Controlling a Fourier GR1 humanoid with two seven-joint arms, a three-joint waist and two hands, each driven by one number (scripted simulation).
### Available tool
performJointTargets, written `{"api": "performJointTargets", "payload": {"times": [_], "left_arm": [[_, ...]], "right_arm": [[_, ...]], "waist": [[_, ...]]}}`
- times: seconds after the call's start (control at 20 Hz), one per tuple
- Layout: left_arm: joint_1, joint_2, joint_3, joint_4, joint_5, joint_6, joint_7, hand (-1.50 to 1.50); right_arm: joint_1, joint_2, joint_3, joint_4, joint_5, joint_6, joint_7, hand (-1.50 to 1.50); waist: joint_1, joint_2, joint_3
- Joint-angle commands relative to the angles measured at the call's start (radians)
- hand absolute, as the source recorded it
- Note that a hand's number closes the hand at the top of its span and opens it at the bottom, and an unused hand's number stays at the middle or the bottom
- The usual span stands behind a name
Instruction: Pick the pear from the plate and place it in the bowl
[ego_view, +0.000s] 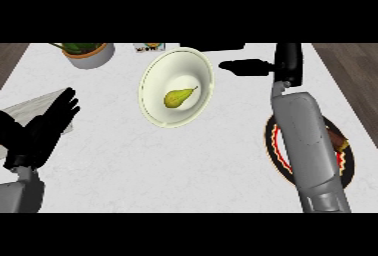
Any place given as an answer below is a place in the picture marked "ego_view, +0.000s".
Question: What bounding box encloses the cream round plate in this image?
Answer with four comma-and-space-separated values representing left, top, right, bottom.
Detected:
137, 46, 216, 129

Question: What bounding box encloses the potted plant in grey pot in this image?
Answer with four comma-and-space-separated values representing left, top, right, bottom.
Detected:
47, 42, 117, 71

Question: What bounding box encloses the green yellow pear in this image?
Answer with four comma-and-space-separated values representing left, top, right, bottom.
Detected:
163, 85, 201, 109

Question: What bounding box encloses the black bowl with red pattern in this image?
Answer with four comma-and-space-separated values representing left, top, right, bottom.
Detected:
263, 114, 356, 190

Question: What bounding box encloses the brown food piece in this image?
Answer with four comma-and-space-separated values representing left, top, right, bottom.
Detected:
326, 127, 352, 152

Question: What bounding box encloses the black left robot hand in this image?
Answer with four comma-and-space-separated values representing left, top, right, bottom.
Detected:
0, 86, 83, 172

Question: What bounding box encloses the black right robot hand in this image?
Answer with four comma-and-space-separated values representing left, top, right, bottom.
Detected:
217, 42, 304, 88

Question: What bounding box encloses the small printed box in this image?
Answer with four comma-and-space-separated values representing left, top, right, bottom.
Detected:
133, 42, 167, 54

